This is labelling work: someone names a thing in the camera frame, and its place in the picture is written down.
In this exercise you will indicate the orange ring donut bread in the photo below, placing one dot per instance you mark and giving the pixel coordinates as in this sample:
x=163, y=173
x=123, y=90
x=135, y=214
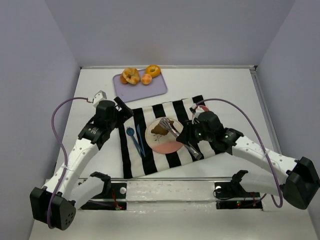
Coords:
x=153, y=70

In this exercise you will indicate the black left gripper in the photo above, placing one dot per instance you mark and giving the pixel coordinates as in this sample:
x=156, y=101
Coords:
x=124, y=108

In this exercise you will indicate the small round peach bun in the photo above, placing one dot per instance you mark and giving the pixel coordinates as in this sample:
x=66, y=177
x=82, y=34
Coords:
x=146, y=79

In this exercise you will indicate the blue plastic knife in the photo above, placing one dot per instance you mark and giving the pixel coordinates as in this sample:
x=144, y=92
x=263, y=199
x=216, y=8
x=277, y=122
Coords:
x=142, y=149

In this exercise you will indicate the metal base rail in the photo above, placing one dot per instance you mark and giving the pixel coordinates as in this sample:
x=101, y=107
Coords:
x=194, y=190

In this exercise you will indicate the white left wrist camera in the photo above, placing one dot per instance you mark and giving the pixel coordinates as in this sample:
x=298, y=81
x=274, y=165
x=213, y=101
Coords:
x=98, y=97

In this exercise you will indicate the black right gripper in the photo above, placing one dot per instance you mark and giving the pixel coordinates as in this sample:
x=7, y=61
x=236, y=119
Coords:
x=187, y=132

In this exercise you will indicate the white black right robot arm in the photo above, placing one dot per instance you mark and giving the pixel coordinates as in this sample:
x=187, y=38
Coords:
x=296, y=180

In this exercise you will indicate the blue plastic fork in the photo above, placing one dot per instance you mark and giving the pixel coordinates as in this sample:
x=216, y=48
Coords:
x=130, y=132

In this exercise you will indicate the floral ceramic plate pink rim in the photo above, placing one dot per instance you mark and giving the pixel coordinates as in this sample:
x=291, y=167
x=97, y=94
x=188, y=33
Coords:
x=163, y=144

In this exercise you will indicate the lavender plastic tray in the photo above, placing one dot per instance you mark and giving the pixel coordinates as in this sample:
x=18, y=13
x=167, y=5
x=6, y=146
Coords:
x=128, y=92

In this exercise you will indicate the twisted golden bread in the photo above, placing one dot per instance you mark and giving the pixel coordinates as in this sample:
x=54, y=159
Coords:
x=131, y=75

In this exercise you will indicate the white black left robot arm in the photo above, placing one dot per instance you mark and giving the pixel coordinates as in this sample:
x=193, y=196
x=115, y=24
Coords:
x=58, y=200

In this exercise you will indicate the brown chocolate croissant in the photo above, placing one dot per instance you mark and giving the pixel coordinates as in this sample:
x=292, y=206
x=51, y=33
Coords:
x=160, y=130

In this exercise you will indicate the black white striped cloth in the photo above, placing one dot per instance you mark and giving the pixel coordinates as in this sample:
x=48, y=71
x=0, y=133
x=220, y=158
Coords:
x=145, y=153

